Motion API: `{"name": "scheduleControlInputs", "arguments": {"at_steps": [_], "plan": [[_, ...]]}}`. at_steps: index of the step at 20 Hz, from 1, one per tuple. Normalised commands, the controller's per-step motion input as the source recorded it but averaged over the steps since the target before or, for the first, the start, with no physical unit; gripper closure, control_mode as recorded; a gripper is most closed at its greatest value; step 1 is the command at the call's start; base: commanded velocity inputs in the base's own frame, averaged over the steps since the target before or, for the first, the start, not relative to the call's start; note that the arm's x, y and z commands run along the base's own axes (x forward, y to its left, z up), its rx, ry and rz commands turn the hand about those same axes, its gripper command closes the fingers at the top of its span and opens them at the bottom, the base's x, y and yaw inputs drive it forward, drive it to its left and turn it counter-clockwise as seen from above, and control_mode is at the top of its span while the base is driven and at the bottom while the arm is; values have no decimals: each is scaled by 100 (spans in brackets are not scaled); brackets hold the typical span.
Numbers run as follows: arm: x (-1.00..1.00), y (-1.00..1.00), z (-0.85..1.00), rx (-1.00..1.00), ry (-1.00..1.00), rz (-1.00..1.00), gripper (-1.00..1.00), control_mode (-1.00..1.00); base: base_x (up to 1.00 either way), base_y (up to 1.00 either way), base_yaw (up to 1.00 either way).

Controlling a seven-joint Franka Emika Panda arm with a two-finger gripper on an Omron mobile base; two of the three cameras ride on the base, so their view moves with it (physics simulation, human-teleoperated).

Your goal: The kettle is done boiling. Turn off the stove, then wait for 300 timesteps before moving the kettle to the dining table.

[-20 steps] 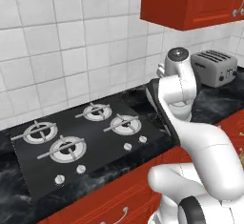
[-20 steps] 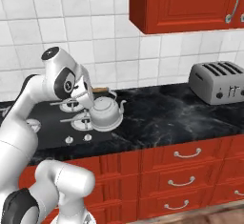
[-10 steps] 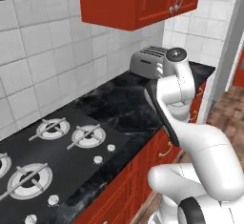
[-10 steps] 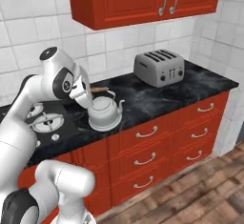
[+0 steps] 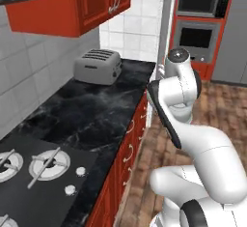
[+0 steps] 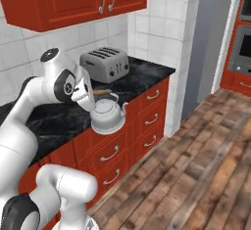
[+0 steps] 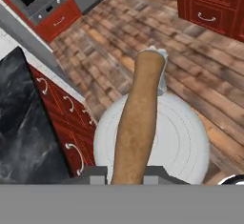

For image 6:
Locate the silver four-slot toaster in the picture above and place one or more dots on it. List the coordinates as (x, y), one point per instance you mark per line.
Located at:
(104, 65)

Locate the silver built-in oven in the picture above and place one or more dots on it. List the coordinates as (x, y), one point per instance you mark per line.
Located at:
(240, 49)

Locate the red tall cupboard run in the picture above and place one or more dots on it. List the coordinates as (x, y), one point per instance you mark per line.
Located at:
(233, 80)

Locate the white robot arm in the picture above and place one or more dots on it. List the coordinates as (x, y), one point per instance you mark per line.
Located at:
(19, 142)

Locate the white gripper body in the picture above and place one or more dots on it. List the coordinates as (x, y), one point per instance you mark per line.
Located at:
(87, 93)

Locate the silver built-in microwave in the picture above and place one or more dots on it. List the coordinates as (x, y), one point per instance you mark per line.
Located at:
(245, 2)

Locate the red base cupboard panel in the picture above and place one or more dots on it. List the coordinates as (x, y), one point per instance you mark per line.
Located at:
(62, 157)

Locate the white kettle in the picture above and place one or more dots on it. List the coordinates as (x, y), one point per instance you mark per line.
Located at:
(106, 116)

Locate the red drawer front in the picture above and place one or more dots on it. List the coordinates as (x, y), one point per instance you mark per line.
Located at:
(81, 142)
(161, 111)
(122, 168)
(161, 88)
(160, 132)
(98, 149)

